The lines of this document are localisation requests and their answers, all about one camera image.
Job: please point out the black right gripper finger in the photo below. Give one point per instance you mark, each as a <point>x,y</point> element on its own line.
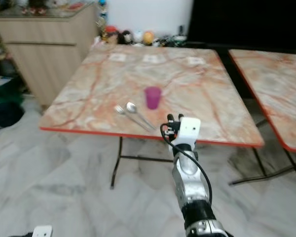
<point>170,118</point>
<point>179,118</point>

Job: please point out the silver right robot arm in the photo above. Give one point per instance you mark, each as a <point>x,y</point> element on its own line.
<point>187,170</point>

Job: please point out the purple plastic cup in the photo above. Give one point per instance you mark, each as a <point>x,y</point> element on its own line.
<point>152,98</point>

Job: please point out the silver metal spoon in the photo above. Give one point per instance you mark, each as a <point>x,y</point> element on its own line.
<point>140,116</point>

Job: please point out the silver metal fork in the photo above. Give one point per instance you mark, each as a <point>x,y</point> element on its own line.
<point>132,117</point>

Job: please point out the white paper card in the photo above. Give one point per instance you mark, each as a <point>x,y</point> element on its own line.
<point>153,59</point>
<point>195,61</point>

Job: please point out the marble folding table red edge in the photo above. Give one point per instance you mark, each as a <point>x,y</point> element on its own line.
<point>118,79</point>
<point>276,89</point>

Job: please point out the orange round toy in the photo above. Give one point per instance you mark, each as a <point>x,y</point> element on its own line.
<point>148,37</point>

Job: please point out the white round toy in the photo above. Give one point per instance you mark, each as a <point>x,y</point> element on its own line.
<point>138,36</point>

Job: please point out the black toy figure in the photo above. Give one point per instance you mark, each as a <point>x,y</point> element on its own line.
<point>125,37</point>

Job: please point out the red capped toy figure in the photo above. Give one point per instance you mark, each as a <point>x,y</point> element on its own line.
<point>110,34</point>

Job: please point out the black television screen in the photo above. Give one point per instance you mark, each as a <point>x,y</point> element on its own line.
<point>241,22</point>

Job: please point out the dark green bag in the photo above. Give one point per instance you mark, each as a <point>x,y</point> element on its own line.
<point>5,101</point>

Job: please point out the light wooden cabinet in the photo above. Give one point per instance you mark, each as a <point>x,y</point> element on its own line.
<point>44,54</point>

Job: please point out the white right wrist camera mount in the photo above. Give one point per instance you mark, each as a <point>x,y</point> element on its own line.
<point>190,129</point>

